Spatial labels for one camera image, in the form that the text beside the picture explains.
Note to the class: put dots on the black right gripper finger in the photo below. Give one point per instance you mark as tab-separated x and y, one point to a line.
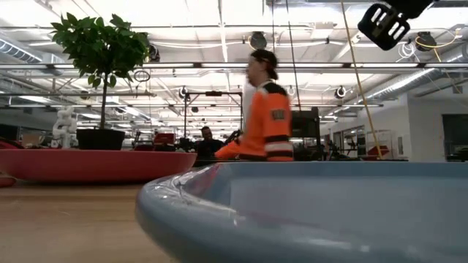
383	26

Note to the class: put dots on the red plastic plate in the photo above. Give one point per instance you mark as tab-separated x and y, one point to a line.
91	166

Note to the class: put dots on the light blue plastic tray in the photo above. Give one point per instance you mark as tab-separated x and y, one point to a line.
292	219

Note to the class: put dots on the person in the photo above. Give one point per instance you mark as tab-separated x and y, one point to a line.
208	147
268	124

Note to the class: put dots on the red tool box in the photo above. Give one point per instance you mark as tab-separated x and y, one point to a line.
164	139

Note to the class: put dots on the green leafy indoor tree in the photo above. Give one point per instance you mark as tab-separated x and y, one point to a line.
102	47

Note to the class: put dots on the black plant pot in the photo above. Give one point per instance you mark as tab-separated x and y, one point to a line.
100	139

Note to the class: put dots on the white robot figure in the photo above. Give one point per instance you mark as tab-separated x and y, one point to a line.
65	126

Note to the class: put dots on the silver ventilation duct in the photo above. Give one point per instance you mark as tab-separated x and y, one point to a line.
406	82

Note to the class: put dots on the black metal frame rig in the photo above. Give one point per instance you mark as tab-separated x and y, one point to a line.
214	93

